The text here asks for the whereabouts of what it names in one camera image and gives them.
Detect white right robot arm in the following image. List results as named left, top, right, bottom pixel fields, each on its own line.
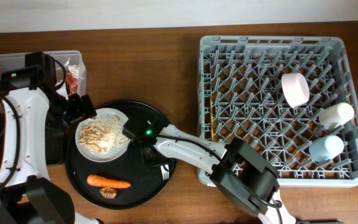
left=123, top=118, right=297, bottom=224

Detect clear plastic bin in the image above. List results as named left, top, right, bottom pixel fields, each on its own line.
left=0, top=50, right=87, bottom=113

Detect white plastic fork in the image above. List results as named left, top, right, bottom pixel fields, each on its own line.
left=160, top=164, right=170, bottom=180

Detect pink bowl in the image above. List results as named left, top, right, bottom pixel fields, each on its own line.
left=281, top=73, right=310, bottom=108

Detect white cup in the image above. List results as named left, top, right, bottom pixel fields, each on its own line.
left=318, top=103, right=355, bottom=130

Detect grey plate with food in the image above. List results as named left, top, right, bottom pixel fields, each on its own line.
left=75, top=108, right=130, bottom=162

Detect orange carrot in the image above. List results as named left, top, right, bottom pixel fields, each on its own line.
left=86, top=175, right=131, bottom=189

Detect light blue cup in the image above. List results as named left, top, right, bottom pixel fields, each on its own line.
left=309, top=135, right=344, bottom=162

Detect round black tray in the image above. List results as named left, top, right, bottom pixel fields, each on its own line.
left=64, top=100, right=177, bottom=210

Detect brown walnut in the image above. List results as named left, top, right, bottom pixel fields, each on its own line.
left=99, top=187, right=117, bottom=199

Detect grey plastic dishwasher rack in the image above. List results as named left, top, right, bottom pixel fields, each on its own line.
left=198, top=35, right=358, bottom=187

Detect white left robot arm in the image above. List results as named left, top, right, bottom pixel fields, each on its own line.
left=0, top=65, right=100, bottom=223

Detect wooden chopstick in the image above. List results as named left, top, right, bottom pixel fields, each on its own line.
left=209, top=97, right=214, bottom=142

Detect red and white wrapper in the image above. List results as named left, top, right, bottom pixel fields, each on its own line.
left=66, top=65, right=80, bottom=95

